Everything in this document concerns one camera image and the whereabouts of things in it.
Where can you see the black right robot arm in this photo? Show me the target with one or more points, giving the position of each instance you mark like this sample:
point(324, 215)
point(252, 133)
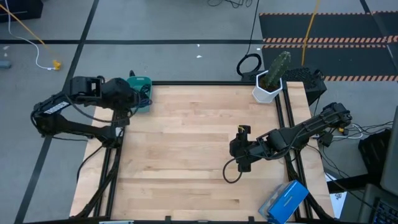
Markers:
point(304, 129)

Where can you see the green cactus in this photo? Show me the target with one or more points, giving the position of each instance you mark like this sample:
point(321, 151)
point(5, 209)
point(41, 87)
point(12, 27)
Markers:
point(278, 68)

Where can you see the black box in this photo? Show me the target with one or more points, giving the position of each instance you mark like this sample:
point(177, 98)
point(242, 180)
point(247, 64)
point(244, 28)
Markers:
point(18, 11)

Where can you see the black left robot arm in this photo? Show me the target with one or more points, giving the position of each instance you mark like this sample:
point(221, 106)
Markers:
point(71, 127)

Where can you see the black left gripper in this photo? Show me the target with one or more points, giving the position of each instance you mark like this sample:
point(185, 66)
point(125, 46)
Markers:
point(119, 93)

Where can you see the small grey block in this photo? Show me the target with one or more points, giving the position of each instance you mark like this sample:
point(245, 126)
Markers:
point(4, 64)

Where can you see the black equipment case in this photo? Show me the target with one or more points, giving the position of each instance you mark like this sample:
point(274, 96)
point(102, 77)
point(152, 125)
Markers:
point(373, 152)

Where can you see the black hazard-striped floor mat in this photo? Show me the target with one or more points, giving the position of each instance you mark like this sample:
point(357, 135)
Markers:
point(342, 28)

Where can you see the black aluminium table frame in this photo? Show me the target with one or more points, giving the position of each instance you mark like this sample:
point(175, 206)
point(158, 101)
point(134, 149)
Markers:
point(202, 83)

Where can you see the blue cardboard box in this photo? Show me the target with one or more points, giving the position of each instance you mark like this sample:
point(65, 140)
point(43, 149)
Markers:
point(286, 202)

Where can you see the teal plastic bin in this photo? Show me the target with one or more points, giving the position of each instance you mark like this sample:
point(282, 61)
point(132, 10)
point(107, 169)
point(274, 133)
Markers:
point(140, 81)

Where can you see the white paper sheet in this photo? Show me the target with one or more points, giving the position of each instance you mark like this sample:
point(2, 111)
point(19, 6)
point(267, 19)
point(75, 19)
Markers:
point(337, 196)

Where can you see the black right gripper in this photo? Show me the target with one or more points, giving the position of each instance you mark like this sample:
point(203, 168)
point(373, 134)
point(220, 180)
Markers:
point(248, 149)

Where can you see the black keyboard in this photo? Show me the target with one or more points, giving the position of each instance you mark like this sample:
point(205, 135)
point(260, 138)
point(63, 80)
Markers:
point(387, 213)

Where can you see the white hexagonal plant pot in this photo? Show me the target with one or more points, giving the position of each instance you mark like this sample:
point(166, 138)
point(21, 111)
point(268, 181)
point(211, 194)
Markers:
point(262, 96)

